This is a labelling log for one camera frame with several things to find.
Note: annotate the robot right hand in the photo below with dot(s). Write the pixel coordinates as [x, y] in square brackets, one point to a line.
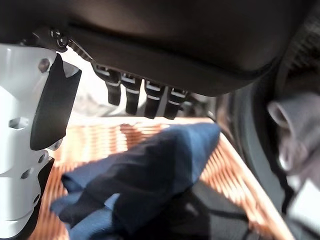
[175, 37]

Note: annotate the blue garment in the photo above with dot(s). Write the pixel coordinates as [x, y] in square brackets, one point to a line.
[175, 155]

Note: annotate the white grey garment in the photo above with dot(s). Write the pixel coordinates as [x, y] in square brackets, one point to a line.
[300, 130]

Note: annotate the grey front-load washing machine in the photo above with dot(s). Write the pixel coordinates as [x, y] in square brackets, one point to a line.
[255, 125]

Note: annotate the brown wicker laundry basket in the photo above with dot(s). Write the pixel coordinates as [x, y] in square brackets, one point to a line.
[232, 175]

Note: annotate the black garment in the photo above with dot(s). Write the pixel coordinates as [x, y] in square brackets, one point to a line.
[215, 220]

